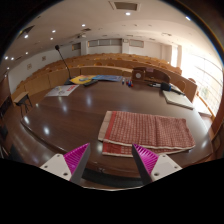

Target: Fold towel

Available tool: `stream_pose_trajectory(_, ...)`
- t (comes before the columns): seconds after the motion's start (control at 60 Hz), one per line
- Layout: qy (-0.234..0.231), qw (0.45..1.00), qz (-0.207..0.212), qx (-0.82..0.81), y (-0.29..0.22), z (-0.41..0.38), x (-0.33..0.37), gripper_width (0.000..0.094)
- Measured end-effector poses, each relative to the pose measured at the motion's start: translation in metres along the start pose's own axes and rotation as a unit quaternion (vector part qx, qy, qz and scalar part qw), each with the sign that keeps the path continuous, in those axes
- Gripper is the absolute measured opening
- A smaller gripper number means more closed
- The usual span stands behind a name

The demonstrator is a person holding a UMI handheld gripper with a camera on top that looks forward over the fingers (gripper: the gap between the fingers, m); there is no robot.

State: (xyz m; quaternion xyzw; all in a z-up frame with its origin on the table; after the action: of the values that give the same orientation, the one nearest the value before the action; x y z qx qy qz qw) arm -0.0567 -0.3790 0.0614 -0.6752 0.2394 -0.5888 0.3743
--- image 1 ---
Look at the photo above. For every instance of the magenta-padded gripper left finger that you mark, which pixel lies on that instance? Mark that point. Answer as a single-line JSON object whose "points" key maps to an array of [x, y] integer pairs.
{"points": [[61, 165]]}

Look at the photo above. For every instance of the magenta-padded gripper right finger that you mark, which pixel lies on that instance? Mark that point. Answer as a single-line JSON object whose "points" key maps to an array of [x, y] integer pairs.
{"points": [[160, 166]]}

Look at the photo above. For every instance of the red checked towel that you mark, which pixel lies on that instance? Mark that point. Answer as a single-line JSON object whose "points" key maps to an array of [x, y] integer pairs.
{"points": [[146, 131]]}

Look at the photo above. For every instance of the white flat board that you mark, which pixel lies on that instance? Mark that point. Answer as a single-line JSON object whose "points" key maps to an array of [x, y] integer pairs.
{"points": [[177, 99]]}

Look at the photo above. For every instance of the white sheet with red print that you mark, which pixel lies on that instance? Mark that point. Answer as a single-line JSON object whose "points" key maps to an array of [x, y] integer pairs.
{"points": [[61, 90]]}

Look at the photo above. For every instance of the small side desk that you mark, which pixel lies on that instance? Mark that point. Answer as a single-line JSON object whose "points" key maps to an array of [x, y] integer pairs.
{"points": [[21, 98]]}

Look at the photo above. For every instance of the wooden chair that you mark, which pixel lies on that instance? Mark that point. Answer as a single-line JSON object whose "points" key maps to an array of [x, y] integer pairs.
{"points": [[181, 86]]}

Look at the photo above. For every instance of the black gooseneck microphone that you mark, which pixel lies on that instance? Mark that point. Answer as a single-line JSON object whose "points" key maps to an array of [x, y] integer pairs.
{"points": [[68, 81]]}

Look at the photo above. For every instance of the black remote control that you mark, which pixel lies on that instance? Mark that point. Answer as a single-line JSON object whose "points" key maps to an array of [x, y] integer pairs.
{"points": [[90, 83]]}

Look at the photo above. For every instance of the yellow printed sheet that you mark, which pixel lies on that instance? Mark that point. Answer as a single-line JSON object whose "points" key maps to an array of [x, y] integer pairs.
{"points": [[81, 79]]}

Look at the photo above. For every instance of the wooden desk organizer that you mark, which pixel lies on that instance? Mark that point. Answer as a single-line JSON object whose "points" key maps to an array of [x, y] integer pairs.
{"points": [[150, 75]]}

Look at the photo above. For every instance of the blue marker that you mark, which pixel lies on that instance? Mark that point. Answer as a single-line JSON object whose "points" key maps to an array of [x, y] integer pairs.
{"points": [[123, 81]]}

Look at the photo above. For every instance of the large window with railing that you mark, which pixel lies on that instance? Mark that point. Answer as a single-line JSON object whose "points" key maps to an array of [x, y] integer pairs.
{"points": [[203, 78]]}

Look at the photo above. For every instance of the wooden lecture bench rows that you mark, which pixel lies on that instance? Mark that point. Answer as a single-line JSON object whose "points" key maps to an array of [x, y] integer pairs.
{"points": [[100, 63]]}

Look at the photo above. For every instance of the ceiling spot lights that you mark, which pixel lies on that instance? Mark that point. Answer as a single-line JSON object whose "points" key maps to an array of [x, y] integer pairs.
{"points": [[128, 13]]}

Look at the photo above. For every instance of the ceiling air vent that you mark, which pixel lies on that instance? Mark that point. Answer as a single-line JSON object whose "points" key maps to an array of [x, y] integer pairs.
{"points": [[125, 5]]}

